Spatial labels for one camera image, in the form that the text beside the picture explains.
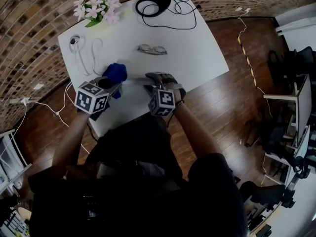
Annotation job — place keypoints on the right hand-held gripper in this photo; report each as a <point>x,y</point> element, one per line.
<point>164,102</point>

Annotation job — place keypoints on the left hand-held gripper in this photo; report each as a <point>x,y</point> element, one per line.
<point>89,100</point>

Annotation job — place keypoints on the blue cloth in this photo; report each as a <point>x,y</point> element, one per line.
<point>116,73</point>

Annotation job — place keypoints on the white power strip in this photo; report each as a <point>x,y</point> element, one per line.
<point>137,81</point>

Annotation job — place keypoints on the person's left forearm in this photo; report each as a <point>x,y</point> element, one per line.
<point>71,142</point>

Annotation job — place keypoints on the person's right forearm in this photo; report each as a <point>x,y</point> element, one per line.
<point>197,132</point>

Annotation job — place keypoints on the thin-framed eyeglasses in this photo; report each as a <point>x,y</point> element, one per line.
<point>151,50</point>

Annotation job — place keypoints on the pink flowers in pot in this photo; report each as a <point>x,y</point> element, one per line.
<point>96,6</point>

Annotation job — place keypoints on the black desk lamp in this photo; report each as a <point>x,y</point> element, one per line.
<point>160,2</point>

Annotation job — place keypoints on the yellow black striped tape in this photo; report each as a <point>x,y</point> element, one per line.
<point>247,58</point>

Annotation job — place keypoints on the person's body in black clothing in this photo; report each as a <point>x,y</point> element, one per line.
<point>138,189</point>

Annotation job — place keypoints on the white metal shelf rack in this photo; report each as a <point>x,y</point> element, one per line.
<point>12,164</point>

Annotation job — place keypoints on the black office chair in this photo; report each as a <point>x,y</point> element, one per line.
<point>264,194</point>
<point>296,60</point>

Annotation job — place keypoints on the white office desk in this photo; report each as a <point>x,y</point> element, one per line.
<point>303,102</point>

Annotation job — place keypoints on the white wall socket plate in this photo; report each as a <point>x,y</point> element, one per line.
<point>238,9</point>
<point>38,86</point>

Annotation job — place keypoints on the white wall charger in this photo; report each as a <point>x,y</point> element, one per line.
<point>25,100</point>
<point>247,10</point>

